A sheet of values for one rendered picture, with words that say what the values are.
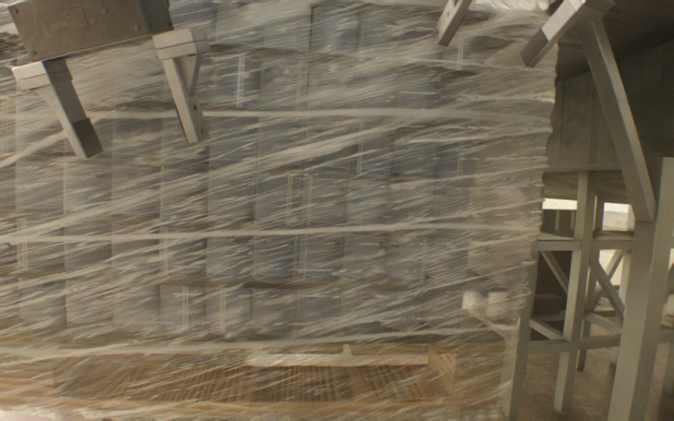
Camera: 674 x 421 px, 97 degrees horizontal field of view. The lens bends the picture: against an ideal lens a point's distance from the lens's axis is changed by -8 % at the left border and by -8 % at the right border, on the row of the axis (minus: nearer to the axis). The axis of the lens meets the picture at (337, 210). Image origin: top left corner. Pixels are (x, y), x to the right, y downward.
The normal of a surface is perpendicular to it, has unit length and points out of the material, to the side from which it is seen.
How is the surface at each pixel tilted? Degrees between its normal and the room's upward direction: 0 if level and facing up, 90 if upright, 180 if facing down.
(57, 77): 83
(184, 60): 113
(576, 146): 90
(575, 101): 90
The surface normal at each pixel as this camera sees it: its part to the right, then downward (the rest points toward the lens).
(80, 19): -0.06, 0.47
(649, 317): 0.12, 0.09
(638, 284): -0.99, -0.02
